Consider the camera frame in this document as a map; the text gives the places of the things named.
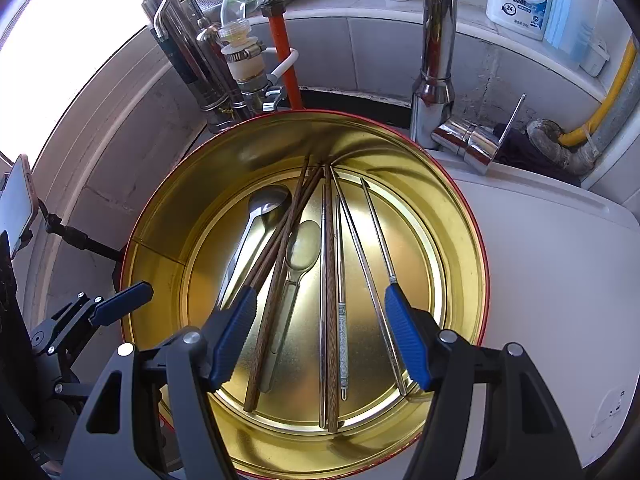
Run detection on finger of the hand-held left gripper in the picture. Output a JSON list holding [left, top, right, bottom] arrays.
[[30, 282, 153, 361]]

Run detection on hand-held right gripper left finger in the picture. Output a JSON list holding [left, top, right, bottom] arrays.
[[62, 287, 258, 480]]

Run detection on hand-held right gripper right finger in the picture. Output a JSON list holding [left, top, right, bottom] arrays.
[[384, 282, 583, 480]]

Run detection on metal chopstick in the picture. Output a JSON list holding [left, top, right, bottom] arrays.
[[319, 184, 328, 430], [330, 166, 408, 397], [361, 178, 397, 286], [335, 194, 348, 402]]

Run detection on wooden chopstick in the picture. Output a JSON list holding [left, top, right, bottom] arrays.
[[243, 155, 311, 412], [244, 166, 325, 295], [247, 180, 328, 297], [325, 164, 340, 433]]

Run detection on red round tin gold interior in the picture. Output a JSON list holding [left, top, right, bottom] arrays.
[[120, 109, 487, 478]]

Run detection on translucent grey plastic spoon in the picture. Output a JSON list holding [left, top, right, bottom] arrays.
[[259, 220, 322, 395]]

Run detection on grey drain pipe elbow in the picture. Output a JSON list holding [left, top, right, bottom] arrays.
[[525, 119, 598, 177]]

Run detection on metal spoon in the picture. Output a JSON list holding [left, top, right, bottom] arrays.
[[216, 184, 293, 313]]

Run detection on smartphone pink case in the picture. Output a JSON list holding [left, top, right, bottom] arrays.
[[0, 154, 40, 256]]

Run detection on white cutting board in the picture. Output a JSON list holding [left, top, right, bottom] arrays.
[[434, 152, 640, 480]]

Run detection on orange pipe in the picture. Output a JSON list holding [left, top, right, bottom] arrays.
[[262, 2, 305, 111]]

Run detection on stainless steel water filter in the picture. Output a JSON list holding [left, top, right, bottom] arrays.
[[141, 0, 253, 133]]

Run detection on galvanised steel pipe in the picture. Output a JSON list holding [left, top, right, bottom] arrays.
[[582, 52, 640, 191]]

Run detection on clear plastic filter fitting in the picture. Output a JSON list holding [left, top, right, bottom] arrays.
[[186, 0, 273, 86]]

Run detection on chrome kitchen faucet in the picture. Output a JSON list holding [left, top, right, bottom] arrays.
[[410, 0, 528, 177]]

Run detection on yellow pipe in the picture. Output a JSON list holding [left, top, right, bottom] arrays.
[[559, 35, 640, 150]]

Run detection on small white plastic container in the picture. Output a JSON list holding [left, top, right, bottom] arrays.
[[579, 37, 612, 78]]

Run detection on white detergent bottle blue label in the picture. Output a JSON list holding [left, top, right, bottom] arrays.
[[485, 0, 557, 42]]

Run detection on stack of blue face masks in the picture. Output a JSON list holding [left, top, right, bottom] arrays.
[[544, 0, 597, 68]]

